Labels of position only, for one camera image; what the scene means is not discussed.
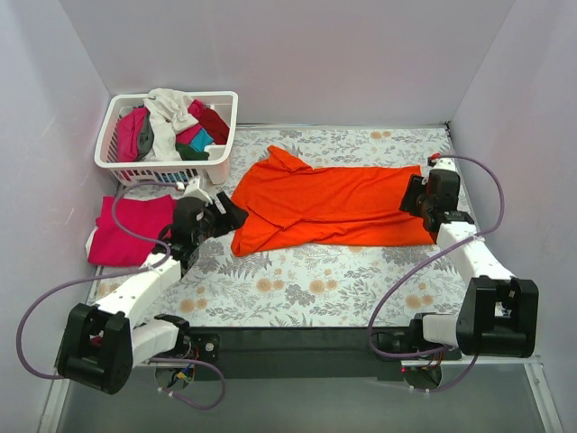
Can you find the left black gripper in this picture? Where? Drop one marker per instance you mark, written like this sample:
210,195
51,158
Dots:
221,216

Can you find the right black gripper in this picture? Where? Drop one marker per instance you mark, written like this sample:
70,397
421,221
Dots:
418,201

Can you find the orange t shirt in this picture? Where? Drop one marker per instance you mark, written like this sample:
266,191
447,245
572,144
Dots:
290,203

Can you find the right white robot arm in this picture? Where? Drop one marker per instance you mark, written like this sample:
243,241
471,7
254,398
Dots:
499,311

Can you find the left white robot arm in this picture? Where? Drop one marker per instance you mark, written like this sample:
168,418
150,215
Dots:
103,342

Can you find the white plastic laundry basket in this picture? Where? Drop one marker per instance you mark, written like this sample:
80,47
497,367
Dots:
216,168

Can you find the dark green shirt in basket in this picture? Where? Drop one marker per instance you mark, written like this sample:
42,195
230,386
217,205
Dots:
188,153

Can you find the folded magenta t shirt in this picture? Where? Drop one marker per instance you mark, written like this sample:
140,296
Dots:
143,217

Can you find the teal shirt in basket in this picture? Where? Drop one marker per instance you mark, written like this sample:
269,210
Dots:
201,140

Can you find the dark red shirt in basket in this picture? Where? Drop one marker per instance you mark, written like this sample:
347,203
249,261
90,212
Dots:
212,122

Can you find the grey shirt in basket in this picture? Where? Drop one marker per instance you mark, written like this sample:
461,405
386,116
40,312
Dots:
145,139

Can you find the floral patterned table mat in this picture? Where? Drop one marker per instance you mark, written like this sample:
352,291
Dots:
317,285

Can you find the white shirt in basket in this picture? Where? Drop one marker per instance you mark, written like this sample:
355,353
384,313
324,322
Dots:
169,116

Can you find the magenta shirt in basket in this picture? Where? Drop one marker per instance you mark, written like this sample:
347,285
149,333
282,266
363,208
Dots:
130,125

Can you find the folded white shirt under magenta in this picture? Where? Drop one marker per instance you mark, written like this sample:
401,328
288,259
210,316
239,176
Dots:
92,247

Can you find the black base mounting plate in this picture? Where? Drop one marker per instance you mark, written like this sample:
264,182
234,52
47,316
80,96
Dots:
300,352

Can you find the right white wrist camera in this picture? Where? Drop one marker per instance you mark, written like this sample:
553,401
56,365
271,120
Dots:
439,162

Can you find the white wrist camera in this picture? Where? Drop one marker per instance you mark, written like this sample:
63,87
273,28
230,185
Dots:
195,188
439,162

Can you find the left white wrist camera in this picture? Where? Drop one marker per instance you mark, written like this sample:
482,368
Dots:
195,188

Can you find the aluminium frame rail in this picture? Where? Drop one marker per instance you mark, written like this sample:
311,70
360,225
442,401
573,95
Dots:
465,360

